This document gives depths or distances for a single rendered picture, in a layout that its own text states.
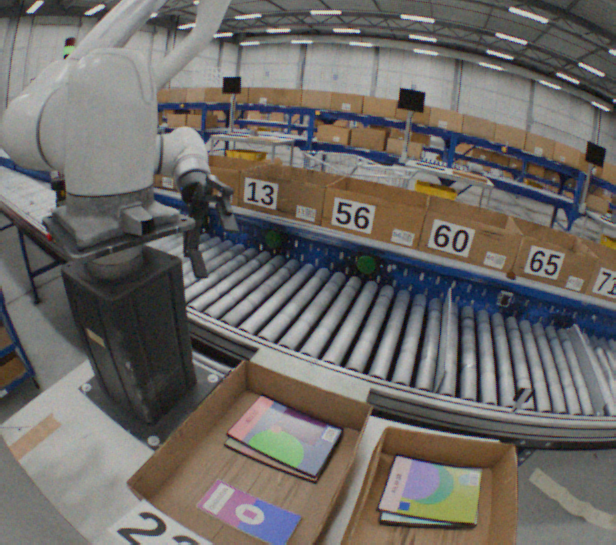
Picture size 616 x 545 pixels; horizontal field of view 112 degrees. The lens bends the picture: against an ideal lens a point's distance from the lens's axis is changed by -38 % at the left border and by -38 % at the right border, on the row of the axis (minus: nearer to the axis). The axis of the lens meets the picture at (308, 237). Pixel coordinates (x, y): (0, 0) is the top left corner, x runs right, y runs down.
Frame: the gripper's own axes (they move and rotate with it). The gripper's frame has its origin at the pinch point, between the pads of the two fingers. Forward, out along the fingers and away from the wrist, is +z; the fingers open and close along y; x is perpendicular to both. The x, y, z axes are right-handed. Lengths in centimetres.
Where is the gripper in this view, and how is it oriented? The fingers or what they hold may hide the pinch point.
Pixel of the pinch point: (214, 251)
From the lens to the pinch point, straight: 63.8
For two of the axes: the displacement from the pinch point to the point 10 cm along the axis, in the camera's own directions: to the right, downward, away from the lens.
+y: -5.8, 6.7, 4.7
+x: -7.0, -1.3, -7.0
